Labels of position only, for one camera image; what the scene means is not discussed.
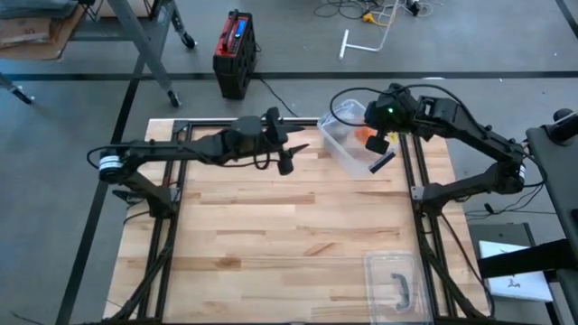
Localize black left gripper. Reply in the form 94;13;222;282
223;107;312;159

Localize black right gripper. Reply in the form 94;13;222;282
363;83;422;136

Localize orange elastic bandage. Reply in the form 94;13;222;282
354;127;377;146

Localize clear plastic bin black handles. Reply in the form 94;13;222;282
317;98;398;181

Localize clear plastic lid black handle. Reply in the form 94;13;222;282
363;251;435;325

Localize white T-shaped pipe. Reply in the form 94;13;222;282
339;0;403;60

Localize red black power station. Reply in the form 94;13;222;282
212;8;259;101

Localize grey flat box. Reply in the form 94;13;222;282
469;223;536;254

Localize black grey side desk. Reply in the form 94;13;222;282
478;107;578;325

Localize black clamp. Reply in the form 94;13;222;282
112;188;142;205

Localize grey metal table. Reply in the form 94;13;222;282
71;0;199;108

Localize white paper box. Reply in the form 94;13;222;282
478;240;555;303

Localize grey caster leg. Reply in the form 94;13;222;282
0;71;36;106

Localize cardboard box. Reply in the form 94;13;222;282
0;4;87;62

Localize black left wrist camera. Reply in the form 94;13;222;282
276;153;295;177

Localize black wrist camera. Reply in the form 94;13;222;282
276;153;295;177
364;135;390;155

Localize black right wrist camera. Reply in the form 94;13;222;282
364;135;390;155

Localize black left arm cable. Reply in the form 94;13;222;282
251;135;282;172

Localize black floor power cable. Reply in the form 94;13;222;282
255;74;300;118

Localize black table frame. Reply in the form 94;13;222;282
103;117;496;325

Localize tangled floor cables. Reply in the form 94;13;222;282
313;0;434;22

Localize loose side cables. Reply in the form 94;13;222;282
451;180;559;223

